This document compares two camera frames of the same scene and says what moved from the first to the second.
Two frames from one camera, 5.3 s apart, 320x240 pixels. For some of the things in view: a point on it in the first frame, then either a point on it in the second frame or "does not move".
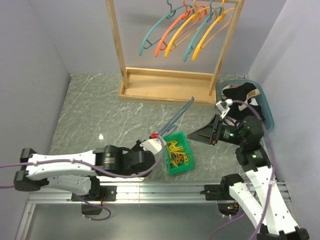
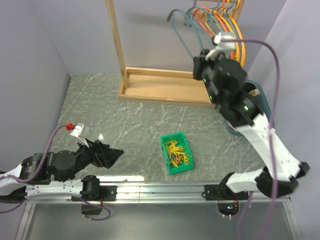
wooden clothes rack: x=175 y=86 does not move
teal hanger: x=170 y=127 to x=187 y=24
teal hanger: x=170 y=15 to x=196 y=25
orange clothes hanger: x=186 y=12 to x=225 y=28
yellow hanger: x=196 y=11 to x=224 y=14
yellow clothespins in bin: x=175 y=153 does not move
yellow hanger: x=224 y=11 to x=233 y=21
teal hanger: x=214 y=12 to x=211 y=11
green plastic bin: x=177 y=153 does not move
